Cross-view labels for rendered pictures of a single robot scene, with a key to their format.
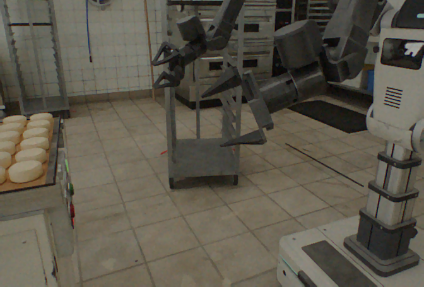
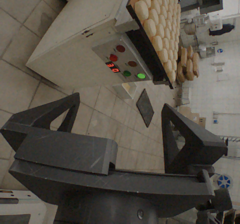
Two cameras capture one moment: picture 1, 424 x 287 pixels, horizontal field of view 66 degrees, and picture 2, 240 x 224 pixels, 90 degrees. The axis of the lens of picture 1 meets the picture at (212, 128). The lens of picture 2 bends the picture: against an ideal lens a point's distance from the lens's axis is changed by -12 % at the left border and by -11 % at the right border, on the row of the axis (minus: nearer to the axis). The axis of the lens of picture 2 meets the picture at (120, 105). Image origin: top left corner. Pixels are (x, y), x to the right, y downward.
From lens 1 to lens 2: 50 cm
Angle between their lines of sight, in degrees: 44
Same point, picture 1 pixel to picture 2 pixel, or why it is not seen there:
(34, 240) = (104, 18)
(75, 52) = not seen: hidden behind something
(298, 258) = (26, 207)
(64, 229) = (103, 41)
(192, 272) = not seen: hidden behind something
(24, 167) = (144, 6)
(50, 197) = (121, 20)
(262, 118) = (43, 146)
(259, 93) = (123, 185)
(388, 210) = not seen: outside the picture
